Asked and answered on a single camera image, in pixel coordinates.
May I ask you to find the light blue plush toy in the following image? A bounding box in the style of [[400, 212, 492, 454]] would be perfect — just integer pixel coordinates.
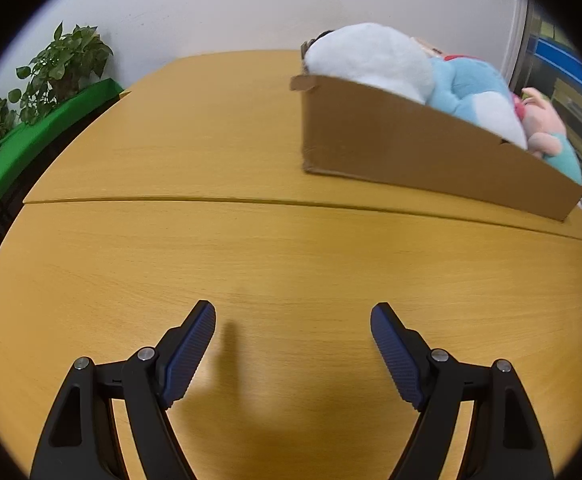
[[428, 56, 527, 150]]

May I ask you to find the white panda plush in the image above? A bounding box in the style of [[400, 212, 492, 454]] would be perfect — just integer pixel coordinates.
[[302, 23, 435, 104]]

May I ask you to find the blue banner on glass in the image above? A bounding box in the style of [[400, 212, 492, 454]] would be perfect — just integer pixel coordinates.
[[533, 38, 582, 86]]

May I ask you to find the green padded bench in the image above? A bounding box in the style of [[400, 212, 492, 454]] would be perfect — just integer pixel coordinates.
[[0, 79, 123, 200]]

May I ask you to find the green leafy potted plant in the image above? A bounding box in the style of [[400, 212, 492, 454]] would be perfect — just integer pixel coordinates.
[[0, 25, 114, 138]]

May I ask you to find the brown cardboard box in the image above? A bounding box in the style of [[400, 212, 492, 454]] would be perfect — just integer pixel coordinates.
[[290, 39, 582, 222]]

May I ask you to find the pink pig plush teal dress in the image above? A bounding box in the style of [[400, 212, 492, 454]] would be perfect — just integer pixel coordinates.
[[514, 87, 582, 186]]

